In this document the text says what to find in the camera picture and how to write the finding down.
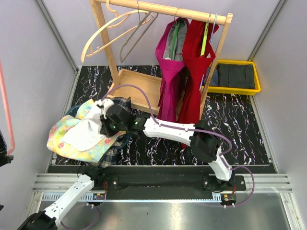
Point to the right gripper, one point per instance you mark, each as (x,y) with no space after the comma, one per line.
(105,130)

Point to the white garment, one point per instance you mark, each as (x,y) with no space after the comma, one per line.
(86,134)

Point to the navy plaid skirt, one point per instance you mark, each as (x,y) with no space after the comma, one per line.
(110,157)

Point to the floral pastel garment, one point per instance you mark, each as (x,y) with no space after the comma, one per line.
(58,131)

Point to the magenta skirt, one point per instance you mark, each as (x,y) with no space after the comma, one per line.
(172,82)

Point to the grey garment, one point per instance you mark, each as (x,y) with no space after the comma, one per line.
(183,27)

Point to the pink hanger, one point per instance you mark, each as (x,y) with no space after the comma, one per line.
(7,112)

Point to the green hanger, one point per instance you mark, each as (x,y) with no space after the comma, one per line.
(174,41)

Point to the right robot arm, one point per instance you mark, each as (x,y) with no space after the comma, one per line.
(205,145)

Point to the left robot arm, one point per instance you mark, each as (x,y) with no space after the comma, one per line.
(16,183)

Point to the red skirt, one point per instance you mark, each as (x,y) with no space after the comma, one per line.
(197,66)

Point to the yellow-green hanger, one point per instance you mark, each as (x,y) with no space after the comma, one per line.
(204,41)

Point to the teal transparent basin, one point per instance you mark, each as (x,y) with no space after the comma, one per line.
(72,110)

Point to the wooden clothes rack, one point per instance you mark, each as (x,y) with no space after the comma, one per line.
(141,88)

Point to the blue-grey folded cloth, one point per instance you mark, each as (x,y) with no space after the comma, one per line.
(214,80)

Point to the dark striped folded cloth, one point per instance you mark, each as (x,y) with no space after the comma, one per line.
(236,76)

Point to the yellow plastic bin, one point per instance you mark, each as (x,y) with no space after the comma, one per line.
(241,91)

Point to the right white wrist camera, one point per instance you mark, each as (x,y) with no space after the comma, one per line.
(101,106)

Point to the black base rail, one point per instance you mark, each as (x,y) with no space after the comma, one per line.
(160,183)

